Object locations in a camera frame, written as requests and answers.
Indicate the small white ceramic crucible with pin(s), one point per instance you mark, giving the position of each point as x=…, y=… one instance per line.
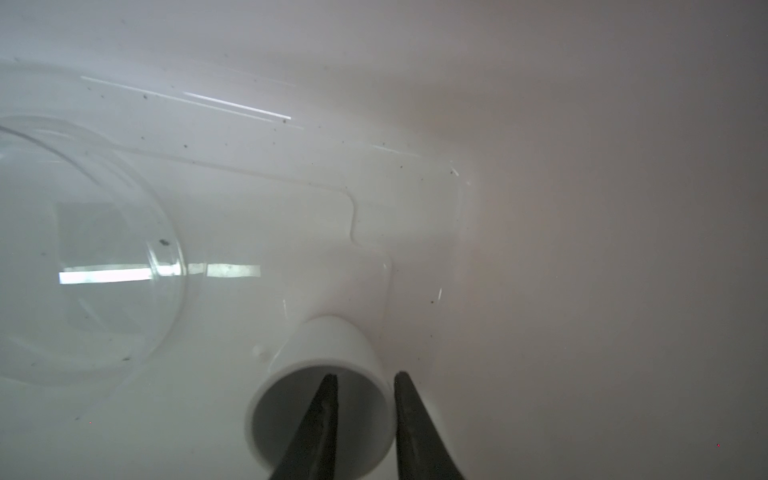
x=366, y=424

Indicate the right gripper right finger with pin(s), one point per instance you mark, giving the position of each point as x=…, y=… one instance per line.
x=420, y=451

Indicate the clear petri dish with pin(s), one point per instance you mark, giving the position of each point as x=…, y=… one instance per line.
x=92, y=276

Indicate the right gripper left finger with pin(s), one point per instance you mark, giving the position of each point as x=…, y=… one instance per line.
x=311, y=454

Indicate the white plastic storage bin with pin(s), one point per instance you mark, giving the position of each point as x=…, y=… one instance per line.
x=551, y=214

